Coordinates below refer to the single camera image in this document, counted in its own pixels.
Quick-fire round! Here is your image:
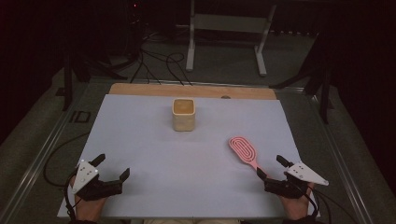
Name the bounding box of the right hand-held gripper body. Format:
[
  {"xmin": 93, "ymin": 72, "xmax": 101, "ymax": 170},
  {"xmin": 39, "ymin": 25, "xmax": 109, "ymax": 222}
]
[{"xmin": 264, "ymin": 161, "xmax": 330, "ymax": 200}]

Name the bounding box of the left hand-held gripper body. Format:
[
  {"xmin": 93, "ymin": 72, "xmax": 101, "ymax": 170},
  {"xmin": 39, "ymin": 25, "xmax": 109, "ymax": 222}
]
[{"xmin": 72, "ymin": 159, "xmax": 124, "ymax": 202}]

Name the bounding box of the pink hairbrush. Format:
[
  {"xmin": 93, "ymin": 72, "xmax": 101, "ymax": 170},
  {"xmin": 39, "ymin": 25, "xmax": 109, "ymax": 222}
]
[{"xmin": 228, "ymin": 135, "xmax": 265, "ymax": 175}]

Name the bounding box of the beige square cup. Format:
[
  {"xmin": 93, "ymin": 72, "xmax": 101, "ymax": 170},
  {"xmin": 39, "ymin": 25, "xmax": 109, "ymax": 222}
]
[{"xmin": 172, "ymin": 97, "xmax": 197, "ymax": 133}]

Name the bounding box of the person's left hand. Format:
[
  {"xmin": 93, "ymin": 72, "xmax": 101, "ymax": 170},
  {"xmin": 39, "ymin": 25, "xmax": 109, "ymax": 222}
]
[{"xmin": 68, "ymin": 175, "xmax": 108, "ymax": 223}]

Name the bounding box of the person's right hand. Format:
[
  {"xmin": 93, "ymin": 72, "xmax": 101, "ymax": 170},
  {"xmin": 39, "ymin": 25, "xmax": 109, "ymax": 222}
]
[{"xmin": 279, "ymin": 182, "xmax": 316, "ymax": 221}]

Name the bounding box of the black floor stand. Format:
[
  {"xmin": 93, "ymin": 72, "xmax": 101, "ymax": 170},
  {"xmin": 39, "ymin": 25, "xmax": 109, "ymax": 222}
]
[
  {"xmin": 269, "ymin": 31, "xmax": 335, "ymax": 125},
  {"xmin": 60, "ymin": 46, "xmax": 129, "ymax": 112}
]

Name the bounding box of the white metal stand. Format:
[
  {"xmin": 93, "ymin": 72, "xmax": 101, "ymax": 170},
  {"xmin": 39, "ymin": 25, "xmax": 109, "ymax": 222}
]
[{"xmin": 185, "ymin": 0, "xmax": 277, "ymax": 77}]

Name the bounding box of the right hand-held gripper black cable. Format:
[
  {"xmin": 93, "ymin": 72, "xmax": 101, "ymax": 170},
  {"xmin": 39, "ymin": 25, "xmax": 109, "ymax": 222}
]
[{"xmin": 298, "ymin": 183, "xmax": 359, "ymax": 224}]

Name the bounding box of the hand-held gripper black cable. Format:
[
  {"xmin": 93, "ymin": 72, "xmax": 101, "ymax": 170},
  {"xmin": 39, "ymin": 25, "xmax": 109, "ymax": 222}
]
[
  {"xmin": 298, "ymin": 183, "xmax": 359, "ymax": 224},
  {"xmin": 42, "ymin": 132, "xmax": 92, "ymax": 222}
]

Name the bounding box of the left hand-held gripper black cable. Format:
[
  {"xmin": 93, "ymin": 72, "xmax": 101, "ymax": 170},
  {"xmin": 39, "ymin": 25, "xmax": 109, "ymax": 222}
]
[{"xmin": 42, "ymin": 132, "xmax": 92, "ymax": 222}]

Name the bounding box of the metal floor rail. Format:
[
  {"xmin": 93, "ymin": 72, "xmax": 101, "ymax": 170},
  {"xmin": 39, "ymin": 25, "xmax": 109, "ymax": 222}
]
[
  {"xmin": 274, "ymin": 87, "xmax": 375, "ymax": 224},
  {"xmin": 0, "ymin": 82, "xmax": 104, "ymax": 224}
]

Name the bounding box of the black floor cable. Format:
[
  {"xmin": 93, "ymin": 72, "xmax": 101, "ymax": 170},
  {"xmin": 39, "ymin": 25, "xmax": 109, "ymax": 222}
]
[
  {"xmin": 165, "ymin": 52, "xmax": 193, "ymax": 87},
  {"xmin": 130, "ymin": 46, "xmax": 163, "ymax": 86}
]

